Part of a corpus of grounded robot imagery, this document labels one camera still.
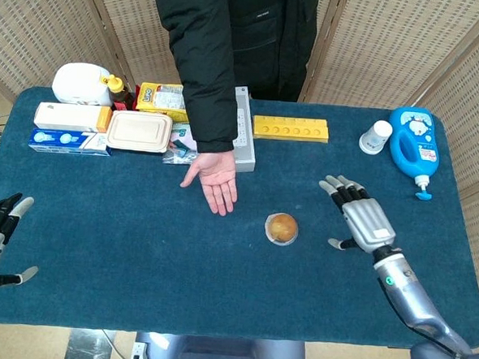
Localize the person's right hand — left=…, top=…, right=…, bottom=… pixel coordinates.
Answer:
left=178, top=147, right=241, bottom=218

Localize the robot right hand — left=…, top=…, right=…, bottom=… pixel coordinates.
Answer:
left=314, top=174, right=400, bottom=256

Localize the bun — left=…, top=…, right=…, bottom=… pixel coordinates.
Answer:
left=263, top=211, right=301, bottom=248

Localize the person's right forearm black sleeve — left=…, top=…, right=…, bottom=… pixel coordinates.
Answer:
left=141, top=0, right=247, bottom=157

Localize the person's black jacket torso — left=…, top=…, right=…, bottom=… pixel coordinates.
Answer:
left=211, top=0, right=320, bottom=104

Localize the teal and white pouch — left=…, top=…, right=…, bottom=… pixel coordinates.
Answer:
left=162, top=121, right=202, bottom=167

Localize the grey power strip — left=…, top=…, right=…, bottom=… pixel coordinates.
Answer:
left=227, top=84, right=261, bottom=174

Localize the white paper cup stack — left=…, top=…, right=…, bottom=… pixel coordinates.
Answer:
left=357, top=119, right=395, bottom=157

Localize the yellow block with holes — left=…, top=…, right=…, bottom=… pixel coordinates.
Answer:
left=252, top=115, right=331, bottom=145

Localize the beige lidded lunch box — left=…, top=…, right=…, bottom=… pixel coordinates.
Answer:
left=105, top=109, right=175, bottom=155

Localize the blue detergent pump bottle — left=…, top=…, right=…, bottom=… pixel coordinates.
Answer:
left=384, top=105, right=445, bottom=201

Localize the yellow snack package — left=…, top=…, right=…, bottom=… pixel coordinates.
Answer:
left=134, top=80, right=192, bottom=124

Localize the blue table cloth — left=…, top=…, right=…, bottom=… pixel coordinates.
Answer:
left=0, top=83, right=479, bottom=354

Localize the blue and white box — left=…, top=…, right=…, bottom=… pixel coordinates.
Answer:
left=28, top=128, right=113, bottom=158

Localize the honey bottle yellow cap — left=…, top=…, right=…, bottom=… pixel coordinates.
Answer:
left=100, top=73, right=138, bottom=111

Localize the white and orange carton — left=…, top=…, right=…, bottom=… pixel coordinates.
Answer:
left=32, top=101, right=114, bottom=135

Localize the white wet wipes tub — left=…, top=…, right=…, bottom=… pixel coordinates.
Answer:
left=50, top=61, right=116, bottom=108

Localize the grey-blue robot torso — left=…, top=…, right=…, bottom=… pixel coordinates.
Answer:
left=133, top=331, right=309, bottom=359

